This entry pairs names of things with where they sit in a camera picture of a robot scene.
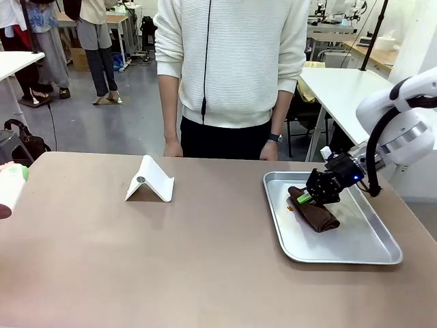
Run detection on white knit sweater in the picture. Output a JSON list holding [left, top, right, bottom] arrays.
[[153, 0, 312, 129]]

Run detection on black stand pole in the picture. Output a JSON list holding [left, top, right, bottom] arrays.
[[360, 0, 390, 72]]

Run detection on wooden background table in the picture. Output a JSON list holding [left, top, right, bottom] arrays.
[[56, 13, 132, 69]]

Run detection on metal tray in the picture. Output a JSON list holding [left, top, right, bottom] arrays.
[[262, 170, 404, 265]]

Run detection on cardboard box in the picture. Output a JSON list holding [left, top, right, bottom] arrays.
[[70, 46, 90, 72]]

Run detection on wooden workbench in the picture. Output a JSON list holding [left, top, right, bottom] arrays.
[[341, 40, 399, 71]]

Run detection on dark brown bag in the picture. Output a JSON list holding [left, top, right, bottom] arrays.
[[3, 118, 52, 161]]

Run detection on white folded stand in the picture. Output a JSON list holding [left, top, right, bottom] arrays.
[[124, 154, 175, 203]]

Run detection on large white table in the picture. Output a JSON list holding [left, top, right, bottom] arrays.
[[298, 67, 397, 144]]

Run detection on small white table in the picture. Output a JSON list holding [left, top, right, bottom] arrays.
[[0, 51, 46, 82]]

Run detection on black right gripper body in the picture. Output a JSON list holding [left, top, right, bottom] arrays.
[[324, 154, 360, 192]]

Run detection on black chair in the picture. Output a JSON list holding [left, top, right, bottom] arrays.
[[285, 88, 324, 158]]

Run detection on brown cloth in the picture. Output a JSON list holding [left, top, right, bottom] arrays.
[[287, 186, 341, 234]]

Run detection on pink-handled lint roller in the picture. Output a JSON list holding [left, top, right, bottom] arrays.
[[0, 162, 30, 221]]

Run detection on person's left forearm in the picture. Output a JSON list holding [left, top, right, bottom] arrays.
[[269, 89, 295, 136]]

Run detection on yellow cloth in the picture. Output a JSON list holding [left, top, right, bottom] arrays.
[[296, 61, 325, 103]]

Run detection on person's right forearm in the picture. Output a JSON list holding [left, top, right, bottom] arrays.
[[158, 74, 182, 143]]

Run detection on bystander in grey skirt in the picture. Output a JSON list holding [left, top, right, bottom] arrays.
[[27, 0, 71, 100]]

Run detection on thin black tripod pole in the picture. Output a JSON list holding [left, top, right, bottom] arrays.
[[19, 0, 38, 55]]

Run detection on black trousers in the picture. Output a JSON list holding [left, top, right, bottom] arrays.
[[180, 115, 274, 161]]

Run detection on person's left hand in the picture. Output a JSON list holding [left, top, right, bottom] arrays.
[[259, 140, 279, 161]]

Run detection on bystander in beige top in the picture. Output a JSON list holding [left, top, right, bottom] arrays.
[[76, 0, 122, 105]]

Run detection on bystander in red and white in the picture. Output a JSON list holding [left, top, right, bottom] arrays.
[[0, 0, 38, 103]]

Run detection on grey background table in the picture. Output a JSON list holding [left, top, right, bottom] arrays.
[[307, 23, 358, 42]]

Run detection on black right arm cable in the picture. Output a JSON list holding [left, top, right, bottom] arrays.
[[365, 97, 437, 198]]

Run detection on thin black cord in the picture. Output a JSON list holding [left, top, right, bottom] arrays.
[[201, 0, 212, 126]]

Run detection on person's right hand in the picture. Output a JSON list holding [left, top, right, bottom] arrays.
[[163, 138, 184, 158]]

